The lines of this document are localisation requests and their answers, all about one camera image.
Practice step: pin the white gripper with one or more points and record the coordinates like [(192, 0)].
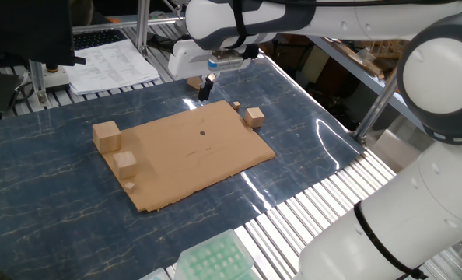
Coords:
[(184, 62)]

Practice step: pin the medium wooden cube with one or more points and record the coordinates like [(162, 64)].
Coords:
[(124, 165), (254, 117)]

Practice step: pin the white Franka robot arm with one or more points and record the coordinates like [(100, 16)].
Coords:
[(441, 74)]

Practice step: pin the large wooden cube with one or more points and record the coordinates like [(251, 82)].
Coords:
[(106, 138), (194, 82)]

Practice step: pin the small wooden cube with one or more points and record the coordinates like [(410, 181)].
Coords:
[(129, 187), (236, 105)]

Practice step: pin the black remote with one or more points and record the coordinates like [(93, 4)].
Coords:
[(157, 39)]

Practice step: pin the brown cardboard sheet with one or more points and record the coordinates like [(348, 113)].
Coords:
[(200, 163)]

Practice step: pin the printed paper stack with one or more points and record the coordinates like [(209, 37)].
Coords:
[(110, 66)]

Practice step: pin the aluminium profile bar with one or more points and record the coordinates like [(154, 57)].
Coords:
[(110, 24)]

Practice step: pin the laptop keyboard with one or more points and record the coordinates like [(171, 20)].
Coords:
[(99, 39)]

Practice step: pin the white button box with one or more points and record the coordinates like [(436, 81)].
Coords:
[(58, 79)]

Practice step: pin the green pipette tip box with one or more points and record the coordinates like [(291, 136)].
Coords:
[(215, 260)]

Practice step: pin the wooden rack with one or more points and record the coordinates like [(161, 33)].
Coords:
[(386, 48)]

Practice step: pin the large black monitor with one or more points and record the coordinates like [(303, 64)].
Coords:
[(25, 27)]

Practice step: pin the thin black band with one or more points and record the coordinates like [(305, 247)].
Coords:
[(374, 243)]

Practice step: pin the grey wrist mount plate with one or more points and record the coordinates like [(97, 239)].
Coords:
[(231, 62)]

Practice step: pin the grey metal shelf rail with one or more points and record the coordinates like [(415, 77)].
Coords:
[(344, 62)]

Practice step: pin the aluminium frame leg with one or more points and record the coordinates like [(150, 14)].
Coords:
[(375, 109)]

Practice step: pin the short aluminium profile post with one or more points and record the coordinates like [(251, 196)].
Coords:
[(37, 78)]

